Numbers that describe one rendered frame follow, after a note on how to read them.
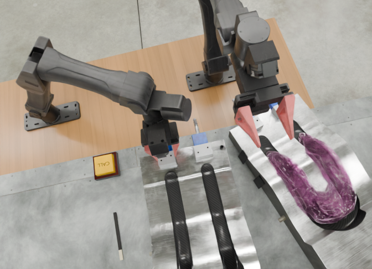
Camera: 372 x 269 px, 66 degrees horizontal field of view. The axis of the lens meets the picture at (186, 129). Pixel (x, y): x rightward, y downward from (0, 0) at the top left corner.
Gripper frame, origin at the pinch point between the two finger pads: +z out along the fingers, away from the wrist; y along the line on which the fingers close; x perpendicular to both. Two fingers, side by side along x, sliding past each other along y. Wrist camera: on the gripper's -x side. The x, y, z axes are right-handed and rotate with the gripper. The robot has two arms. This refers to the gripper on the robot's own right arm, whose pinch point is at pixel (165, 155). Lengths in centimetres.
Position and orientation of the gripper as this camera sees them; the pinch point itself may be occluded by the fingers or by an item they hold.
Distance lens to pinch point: 83.6
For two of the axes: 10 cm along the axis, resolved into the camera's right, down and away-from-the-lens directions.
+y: 9.8, -2.2, 0.1
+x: -1.4, -6.1, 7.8
